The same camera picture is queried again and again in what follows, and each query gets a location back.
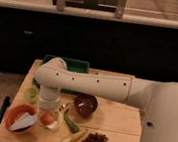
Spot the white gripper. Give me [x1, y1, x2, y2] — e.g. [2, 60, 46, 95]
[36, 87, 61, 130]

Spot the orange apple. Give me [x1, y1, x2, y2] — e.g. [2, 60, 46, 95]
[40, 111, 55, 126]

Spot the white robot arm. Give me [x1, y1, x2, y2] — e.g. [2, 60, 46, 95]
[35, 57, 178, 142]

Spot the green pepper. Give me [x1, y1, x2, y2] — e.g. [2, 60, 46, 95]
[63, 110, 79, 133]

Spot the orange bowl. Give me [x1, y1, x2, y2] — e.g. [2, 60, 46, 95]
[4, 104, 37, 134]

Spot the dark brown bowl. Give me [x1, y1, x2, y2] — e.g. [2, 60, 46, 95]
[74, 93, 98, 118]

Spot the green tray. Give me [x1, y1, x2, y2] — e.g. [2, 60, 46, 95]
[31, 52, 91, 97]

